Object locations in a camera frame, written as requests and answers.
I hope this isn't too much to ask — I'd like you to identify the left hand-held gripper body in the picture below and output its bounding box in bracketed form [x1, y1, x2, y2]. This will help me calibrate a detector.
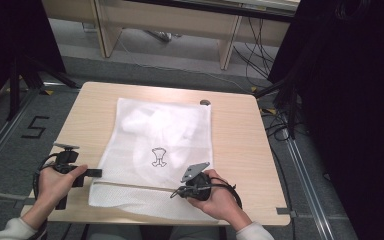
[52, 143, 80, 211]

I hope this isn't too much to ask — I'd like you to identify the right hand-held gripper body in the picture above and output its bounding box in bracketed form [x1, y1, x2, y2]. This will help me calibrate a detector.
[180, 161, 213, 202]

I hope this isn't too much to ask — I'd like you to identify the white mesh laundry bag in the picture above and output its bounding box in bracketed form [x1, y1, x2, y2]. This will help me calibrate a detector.
[87, 97, 220, 224]

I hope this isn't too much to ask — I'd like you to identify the person's right hand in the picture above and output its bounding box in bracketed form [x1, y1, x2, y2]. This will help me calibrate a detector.
[186, 168, 248, 228]

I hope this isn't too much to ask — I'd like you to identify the person's left hand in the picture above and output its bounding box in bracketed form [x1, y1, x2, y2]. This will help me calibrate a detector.
[34, 164, 89, 216]

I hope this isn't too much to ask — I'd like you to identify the white garment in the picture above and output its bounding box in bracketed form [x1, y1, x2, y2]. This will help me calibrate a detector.
[120, 105, 204, 176]

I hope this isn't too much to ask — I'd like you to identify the black metal stand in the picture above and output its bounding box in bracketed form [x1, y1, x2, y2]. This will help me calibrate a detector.
[254, 49, 310, 140]
[7, 54, 80, 122]

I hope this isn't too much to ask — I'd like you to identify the grey tape strip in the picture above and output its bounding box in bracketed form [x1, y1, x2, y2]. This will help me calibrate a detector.
[275, 206, 298, 219]

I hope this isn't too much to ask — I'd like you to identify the black curtain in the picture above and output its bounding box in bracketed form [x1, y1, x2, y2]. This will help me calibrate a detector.
[267, 0, 384, 240]
[0, 0, 66, 118]

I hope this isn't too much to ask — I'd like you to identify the white power strip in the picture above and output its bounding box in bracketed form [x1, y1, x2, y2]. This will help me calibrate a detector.
[145, 29, 182, 43]

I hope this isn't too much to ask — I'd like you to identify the beige wooden desk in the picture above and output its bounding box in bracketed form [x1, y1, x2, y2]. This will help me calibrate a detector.
[39, 0, 302, 71]

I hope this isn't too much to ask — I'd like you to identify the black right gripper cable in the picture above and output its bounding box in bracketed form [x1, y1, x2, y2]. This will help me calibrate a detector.
[209, 176, 244, 210]

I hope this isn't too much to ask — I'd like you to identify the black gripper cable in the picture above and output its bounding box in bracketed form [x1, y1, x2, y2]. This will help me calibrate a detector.
[32, 152, 60, 202]
[209, 176, 244, 210]

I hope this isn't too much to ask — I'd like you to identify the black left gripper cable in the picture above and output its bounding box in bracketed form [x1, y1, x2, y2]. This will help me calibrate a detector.
[32, 152, 60, 202]

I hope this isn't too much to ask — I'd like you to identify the metal floor rail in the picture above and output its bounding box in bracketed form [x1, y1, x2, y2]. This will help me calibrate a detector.
[283, 134, 336, 240]
[0, 89, 38, 182]

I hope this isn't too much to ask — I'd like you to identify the white floor cable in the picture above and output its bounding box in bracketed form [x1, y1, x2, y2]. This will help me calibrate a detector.
[115, 29, 248, 94]

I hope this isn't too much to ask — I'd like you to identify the black floor cable bundle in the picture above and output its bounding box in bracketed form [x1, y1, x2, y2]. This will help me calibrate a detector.
[232, 16, 280, 88]

